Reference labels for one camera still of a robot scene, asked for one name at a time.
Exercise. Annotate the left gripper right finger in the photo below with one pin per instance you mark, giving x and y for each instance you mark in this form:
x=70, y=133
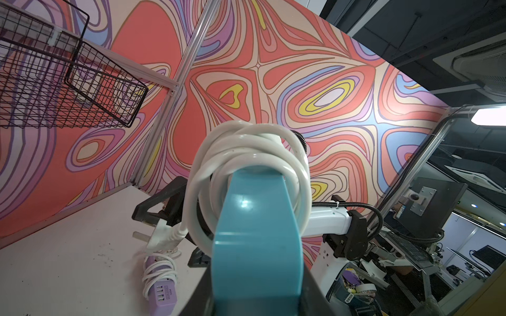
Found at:
x=314, y=303

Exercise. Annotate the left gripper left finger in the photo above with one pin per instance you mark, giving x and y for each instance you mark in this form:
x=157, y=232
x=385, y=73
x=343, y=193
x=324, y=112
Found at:
x=202, y=301

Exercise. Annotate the blue power strip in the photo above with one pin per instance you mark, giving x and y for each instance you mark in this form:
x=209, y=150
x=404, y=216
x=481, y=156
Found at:
x=253, y=187

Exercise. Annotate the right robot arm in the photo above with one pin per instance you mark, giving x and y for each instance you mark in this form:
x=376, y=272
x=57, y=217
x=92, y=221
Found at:
x=344, y=231

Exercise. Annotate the purple power strip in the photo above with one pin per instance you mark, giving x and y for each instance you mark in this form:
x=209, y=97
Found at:
x=160, y=280

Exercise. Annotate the black wire basket back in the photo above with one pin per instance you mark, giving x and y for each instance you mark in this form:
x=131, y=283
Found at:
x=50, y=77

